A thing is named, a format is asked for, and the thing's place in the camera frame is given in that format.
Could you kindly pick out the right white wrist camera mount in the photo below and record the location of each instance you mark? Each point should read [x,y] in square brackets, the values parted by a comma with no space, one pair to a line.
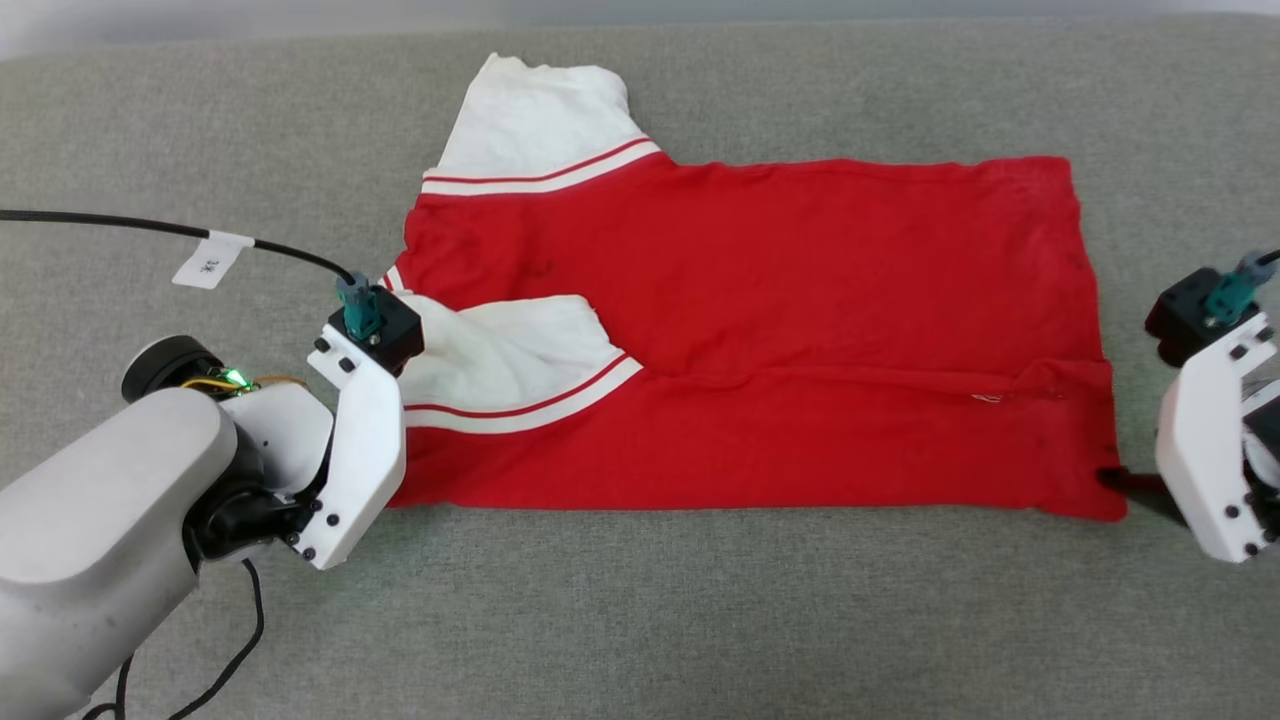
[1210,440]

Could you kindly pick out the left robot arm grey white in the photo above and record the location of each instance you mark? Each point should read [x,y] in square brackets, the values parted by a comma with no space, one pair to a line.
[110,520]

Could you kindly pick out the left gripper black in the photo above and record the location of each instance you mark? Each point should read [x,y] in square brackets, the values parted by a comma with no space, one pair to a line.
[250,515]

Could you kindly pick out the right black wrist camera box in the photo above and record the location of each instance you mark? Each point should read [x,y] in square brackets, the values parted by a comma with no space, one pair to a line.
[1185,305]

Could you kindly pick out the red and white shirt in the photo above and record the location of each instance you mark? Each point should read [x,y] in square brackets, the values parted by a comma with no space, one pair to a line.
[780,330]

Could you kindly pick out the left black wrist camera box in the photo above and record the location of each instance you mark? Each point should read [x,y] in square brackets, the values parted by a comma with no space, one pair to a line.
[392,330]

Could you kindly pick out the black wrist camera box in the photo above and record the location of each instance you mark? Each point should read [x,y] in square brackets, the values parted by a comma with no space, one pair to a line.
[1185,305]
[392,330]

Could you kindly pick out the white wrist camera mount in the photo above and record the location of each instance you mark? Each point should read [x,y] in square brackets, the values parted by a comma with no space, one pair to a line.
[362,440]
[1210,440]

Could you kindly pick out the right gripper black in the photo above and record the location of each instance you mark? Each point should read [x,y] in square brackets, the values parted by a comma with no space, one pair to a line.
[1262,440]

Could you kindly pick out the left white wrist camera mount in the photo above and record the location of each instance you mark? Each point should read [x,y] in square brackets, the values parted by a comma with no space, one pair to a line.
[362,440]

